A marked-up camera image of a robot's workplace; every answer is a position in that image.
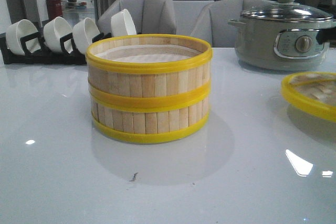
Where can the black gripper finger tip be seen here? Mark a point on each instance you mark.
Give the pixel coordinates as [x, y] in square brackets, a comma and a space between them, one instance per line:
[326, 35]

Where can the woven bamboo steamer lid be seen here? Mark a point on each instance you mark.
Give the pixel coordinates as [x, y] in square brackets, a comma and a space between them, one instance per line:
[311, 92]

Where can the bamboo steamer tier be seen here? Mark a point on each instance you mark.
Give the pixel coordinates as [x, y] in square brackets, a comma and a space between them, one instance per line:
[151, 127]
[172, 79]

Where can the glass pot lid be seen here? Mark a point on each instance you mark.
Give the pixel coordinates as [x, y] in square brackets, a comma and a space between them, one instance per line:
[287, 11]

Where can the green electric cooking pot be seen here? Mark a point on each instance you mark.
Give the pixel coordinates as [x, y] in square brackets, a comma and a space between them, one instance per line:
[276, 45]

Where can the grey chair right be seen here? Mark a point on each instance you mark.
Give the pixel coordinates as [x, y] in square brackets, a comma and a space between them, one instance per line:
[212, 22]

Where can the grey chair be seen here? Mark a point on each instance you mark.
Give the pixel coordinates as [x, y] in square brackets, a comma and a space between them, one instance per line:
[149, 16]
[212, 22]

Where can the grey chair left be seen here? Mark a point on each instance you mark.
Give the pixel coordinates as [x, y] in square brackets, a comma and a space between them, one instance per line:
[149, 16]

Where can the white bowl rightmost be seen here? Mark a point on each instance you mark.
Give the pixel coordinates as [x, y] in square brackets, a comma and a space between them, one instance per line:
[122, 24]

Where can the white bowl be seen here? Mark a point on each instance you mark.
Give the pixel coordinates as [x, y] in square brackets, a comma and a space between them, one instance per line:
[122, 24]
[53, 31]
[83, 33]
[15, 32]

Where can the red bin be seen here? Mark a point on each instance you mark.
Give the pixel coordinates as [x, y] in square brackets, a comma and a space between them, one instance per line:
[54, 9]

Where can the black bowl rack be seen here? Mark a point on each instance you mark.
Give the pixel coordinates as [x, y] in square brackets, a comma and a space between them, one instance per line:
[69, 53]

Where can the white bowl far left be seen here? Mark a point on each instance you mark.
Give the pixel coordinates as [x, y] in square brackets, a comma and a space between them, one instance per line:
[15, 32]

